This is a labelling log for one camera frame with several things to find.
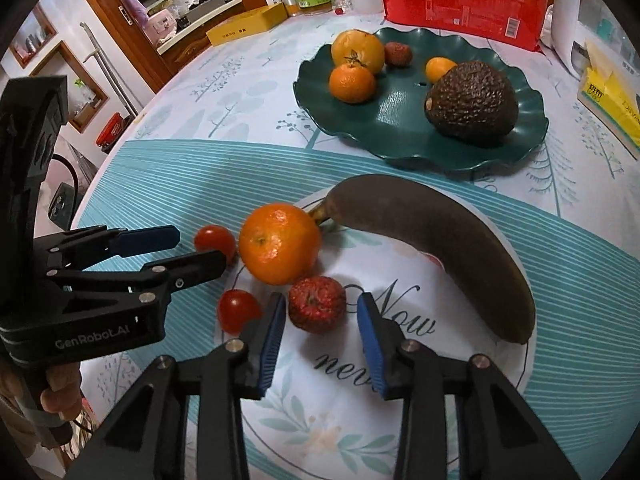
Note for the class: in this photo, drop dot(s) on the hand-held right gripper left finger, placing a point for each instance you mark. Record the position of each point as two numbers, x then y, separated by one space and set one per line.
270 350

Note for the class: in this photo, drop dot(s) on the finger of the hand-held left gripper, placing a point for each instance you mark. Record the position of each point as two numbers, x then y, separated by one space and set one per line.
200 265
150 237

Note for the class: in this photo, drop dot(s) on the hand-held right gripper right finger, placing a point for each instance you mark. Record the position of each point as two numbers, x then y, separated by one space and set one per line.
372 345

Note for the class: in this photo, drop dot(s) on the cherry tomato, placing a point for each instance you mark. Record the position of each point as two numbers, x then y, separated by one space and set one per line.
215 242
235 310

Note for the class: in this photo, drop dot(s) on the white printed plate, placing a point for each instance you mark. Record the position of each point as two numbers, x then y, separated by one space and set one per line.
340 410

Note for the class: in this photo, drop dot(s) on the smooth mandarin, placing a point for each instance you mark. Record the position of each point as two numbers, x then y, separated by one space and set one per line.
279 243

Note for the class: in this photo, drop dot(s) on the dark overripe banana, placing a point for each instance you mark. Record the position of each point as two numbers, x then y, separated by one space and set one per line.
450 245

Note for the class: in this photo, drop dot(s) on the dark green scalloped plate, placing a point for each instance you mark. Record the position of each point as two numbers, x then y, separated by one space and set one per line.
395 120

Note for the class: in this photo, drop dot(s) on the mandarin with stem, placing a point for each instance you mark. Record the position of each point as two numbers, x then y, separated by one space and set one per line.
351 84

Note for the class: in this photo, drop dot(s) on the dark avocado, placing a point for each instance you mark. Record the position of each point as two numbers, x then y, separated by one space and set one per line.
472 105

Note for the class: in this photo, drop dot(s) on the large orange with sticker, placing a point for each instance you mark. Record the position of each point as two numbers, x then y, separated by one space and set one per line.
360 47

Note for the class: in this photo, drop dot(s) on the small orange kumquat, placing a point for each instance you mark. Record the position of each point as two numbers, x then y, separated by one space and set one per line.
439 67

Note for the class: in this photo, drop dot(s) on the person's left hand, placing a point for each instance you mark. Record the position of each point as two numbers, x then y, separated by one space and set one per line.
62 390

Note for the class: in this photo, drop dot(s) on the red lid jar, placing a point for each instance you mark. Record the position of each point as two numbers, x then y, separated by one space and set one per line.
112 132

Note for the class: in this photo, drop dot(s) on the pink box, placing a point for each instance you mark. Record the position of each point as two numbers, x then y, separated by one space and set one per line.
161 22

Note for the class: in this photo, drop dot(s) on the yellow tin box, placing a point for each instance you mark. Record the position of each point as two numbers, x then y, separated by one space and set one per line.
245 25

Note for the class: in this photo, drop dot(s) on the yellow tissue pack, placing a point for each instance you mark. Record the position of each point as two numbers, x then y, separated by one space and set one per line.
610 105

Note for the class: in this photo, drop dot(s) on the red paper cup package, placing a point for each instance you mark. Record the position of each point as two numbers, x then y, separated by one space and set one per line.
460 0

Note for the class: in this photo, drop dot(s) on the white appliance with clear door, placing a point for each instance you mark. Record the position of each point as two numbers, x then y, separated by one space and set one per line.
565 10

